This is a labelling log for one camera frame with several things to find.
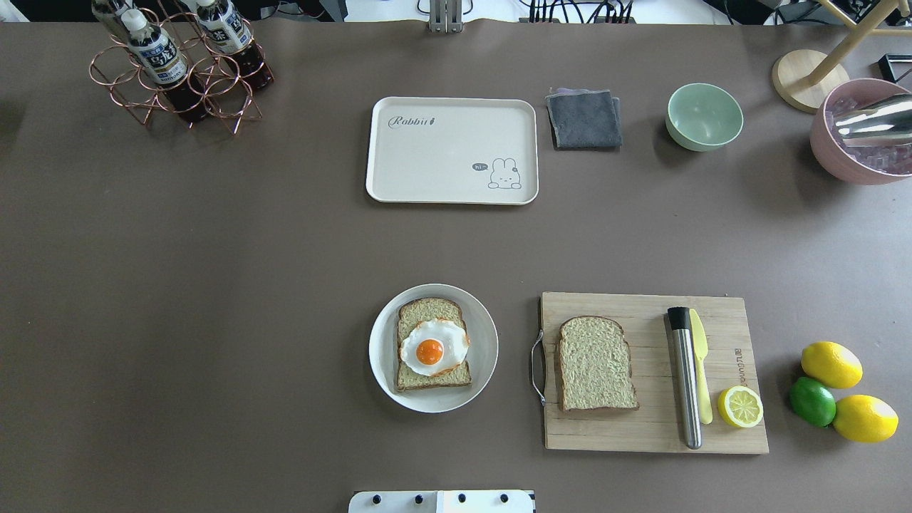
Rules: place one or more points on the copper wire bottle rack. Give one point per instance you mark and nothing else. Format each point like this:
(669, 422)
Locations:
(226, 96)

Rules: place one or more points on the fried egg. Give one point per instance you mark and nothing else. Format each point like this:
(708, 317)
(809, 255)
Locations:
(435, 347)

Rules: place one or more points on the steel ice scoop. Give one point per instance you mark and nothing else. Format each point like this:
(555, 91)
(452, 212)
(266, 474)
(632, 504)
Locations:
(884, 123)

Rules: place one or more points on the mint green bowl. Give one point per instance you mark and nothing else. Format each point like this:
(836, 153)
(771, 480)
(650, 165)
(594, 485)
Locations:
(703, 116)

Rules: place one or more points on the half lemon slice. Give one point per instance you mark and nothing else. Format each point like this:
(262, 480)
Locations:
(741, 407)

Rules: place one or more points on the cream rabbit serving tray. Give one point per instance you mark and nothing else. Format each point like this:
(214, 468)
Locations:
(453, 151)

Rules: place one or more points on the tea bottle right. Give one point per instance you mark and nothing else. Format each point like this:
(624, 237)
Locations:
(230, 36)

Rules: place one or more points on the tea bottle left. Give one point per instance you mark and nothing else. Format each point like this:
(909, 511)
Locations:
(109, 14)

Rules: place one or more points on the white round plate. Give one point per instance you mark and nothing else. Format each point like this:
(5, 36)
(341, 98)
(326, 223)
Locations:
(482, 355)

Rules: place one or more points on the bread slice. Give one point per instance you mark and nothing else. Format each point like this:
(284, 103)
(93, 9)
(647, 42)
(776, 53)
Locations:
(594, 365)
(409, 316)

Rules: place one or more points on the whole lemon lower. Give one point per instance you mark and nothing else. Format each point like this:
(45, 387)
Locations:
(865, 418)

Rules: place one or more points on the pink bowl with ice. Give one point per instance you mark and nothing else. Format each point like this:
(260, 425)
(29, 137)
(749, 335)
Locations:
(880, 164)

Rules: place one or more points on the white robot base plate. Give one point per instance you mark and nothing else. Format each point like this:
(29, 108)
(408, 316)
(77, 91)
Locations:
(469, 500)

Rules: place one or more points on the tea bottle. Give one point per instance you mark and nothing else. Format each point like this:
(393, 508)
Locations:
(109, 14)
(165, 64)
(230, 36)

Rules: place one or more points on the folded grey cloth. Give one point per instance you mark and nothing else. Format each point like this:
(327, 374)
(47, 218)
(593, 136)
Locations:
(585, 119)

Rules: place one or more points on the tea bottle front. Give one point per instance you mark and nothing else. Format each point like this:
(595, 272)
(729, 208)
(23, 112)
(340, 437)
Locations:
(165, 64)

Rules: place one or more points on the yellow plastic knife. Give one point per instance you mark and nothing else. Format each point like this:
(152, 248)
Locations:
(701, 351)

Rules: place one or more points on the whole lemon upper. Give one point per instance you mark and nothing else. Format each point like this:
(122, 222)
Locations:
(832, 364)

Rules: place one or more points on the green lime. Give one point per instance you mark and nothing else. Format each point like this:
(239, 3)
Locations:
(812, 401)

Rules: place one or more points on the wooden cup stand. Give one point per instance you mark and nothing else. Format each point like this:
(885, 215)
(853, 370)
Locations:
(804, 77)

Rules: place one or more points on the whole lemon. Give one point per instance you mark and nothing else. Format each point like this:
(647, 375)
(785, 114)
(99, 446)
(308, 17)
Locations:
(865, 418)
(832, 364)

